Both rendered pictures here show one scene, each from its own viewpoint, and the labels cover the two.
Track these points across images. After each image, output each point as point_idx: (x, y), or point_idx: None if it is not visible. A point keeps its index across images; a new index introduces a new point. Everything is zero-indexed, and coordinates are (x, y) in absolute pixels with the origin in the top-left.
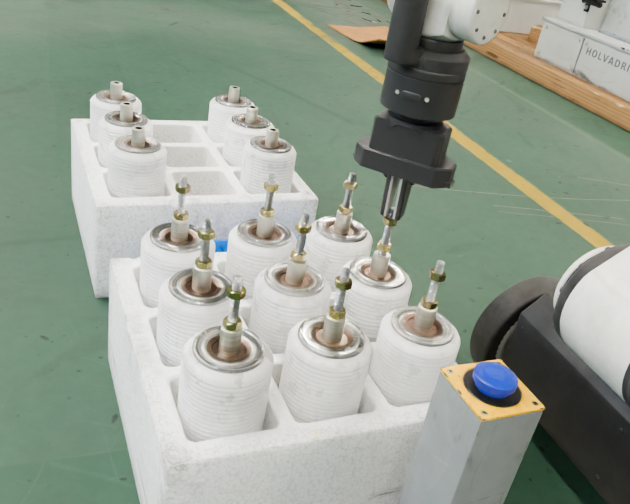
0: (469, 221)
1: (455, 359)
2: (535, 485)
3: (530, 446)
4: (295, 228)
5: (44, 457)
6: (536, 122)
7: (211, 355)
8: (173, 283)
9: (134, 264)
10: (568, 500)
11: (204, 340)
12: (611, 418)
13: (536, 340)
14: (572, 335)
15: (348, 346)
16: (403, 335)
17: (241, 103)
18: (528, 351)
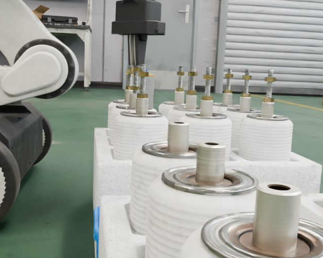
0: None
1: None
2: (36, 198)
3: (14, 207)
4: (197, 74)
5: None
6: None
7: (234, 104)
8: (259, 110)
9: (300, 162)
10: (25, 194)
11: (238, 105)
12: (28, 131)
13: (15, 143)
14: (74, 80)
15: (173, 102)
16: None
17: (240, 227)
18: (14, 155)
